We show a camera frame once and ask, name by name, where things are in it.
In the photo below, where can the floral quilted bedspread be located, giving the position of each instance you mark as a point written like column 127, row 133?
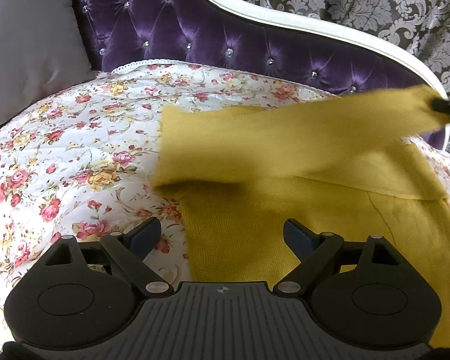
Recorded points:
column 80, row 163

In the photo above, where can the grey square pillow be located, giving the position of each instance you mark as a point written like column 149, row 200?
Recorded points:
column 41, row 53

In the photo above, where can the mustard yellow knit sweater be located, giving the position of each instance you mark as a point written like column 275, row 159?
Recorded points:
column 343, row 165

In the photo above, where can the purple tufted white-framed headboard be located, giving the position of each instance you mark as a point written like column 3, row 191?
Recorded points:
column 235, row 36

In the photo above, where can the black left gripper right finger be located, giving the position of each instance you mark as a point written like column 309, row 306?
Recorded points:
column 317, row 254

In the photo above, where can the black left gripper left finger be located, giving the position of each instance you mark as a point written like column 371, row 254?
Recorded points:
column 128, row 252

